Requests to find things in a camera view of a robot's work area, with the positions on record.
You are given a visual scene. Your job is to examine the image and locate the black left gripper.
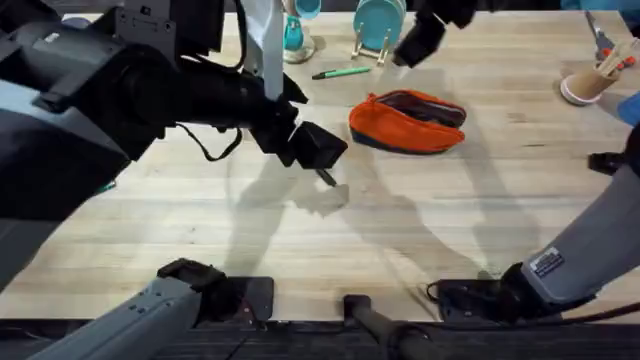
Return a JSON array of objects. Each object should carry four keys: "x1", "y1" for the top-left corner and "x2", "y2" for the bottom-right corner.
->
[{"x1": 159, "y1": 55, "x2": 349, "y2": 170}]

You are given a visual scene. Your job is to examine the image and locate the black pen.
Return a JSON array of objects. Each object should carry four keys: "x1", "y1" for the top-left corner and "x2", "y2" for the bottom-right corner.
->
[{"x1": 315, "y1": 168, "x2": 339, "y2": 188}]

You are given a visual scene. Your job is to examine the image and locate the orange soft zip bag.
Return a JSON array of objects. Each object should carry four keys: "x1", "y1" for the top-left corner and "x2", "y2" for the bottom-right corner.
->
[{"x1": 348, "y1": 89, "x2": 468, "y2": 156}]

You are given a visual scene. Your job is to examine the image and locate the wooden peg rack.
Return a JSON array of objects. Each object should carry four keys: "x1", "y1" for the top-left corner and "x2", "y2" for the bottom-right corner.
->
[{"x1": 350, "y1": 27, "x2": 394, "y2": 67}]

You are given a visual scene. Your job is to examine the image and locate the teal plate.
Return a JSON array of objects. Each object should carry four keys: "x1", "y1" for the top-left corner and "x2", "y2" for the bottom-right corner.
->
[{"x1": 352, "y1": 0, "x2": 408, "y2": 52}]

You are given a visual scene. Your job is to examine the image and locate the left wrist upright plate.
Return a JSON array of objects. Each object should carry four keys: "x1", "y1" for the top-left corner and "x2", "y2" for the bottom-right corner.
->
[{"x1": 242, "y1": 0, "x2": 287, "y2": 101}]

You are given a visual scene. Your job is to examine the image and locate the brown paper cup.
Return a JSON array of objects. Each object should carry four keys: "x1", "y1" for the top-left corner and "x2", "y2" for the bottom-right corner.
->
[{"x1": 559, "y1": 67, "x2": 620, "y2": 107}]

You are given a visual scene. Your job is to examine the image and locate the wooden cutlery bundle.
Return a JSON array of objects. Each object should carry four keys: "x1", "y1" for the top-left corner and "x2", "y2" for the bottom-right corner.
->
[{"x1": 597, "y1": 38, "x2": 637, "y2": 79}]

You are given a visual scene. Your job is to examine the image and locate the blue object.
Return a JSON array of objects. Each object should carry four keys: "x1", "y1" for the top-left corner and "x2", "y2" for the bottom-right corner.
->
[{"x1": 616, "y1": 91, "x2": 640, "y2": 128}]

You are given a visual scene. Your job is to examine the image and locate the small black object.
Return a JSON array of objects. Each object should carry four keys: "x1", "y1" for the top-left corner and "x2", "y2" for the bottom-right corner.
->
[{"x1": 587, "y1": 151, "x2": 627, "y2": 177}]

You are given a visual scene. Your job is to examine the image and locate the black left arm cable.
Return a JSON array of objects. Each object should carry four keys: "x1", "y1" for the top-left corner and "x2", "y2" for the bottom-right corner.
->
[{"x1": 174, "y1": 122, "x2": 244, "y2": 163}]

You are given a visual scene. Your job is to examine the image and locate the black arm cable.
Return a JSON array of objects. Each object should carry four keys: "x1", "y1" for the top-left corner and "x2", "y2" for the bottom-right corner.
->
[
  {"x1": 174, "y1": 122, "x2": 244, "y2": 163},
  {"x1": 552, "y1": 301, "x2": 640, "y2": 327}
]

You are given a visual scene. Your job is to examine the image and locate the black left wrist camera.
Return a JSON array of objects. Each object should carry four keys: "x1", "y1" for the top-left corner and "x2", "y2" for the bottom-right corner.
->
[{"x1": 102, "y1": 0, "x2": 226, "y2": 64}]

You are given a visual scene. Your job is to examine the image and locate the scissors with orange handles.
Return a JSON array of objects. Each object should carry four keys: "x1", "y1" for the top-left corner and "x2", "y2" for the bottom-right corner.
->
[{"x1": 583, "y1": 9, "x2": 638, "y2": 71}]

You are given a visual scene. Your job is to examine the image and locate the black rail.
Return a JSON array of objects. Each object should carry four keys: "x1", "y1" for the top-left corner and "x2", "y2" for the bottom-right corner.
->
[{"x1": 0, "y1": 318, "x2": 640, "y2": 360}]

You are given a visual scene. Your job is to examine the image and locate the black camera post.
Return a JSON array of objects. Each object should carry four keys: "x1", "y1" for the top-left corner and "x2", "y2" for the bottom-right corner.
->
[{"x1": 342, "y1": 294, "x2": 441, "y2": 360}]

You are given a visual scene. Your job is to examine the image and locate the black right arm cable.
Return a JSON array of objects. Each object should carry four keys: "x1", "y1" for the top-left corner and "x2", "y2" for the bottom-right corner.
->
[{"x1": 552, "y1": 301, "x2": 640, "y2": 327}]

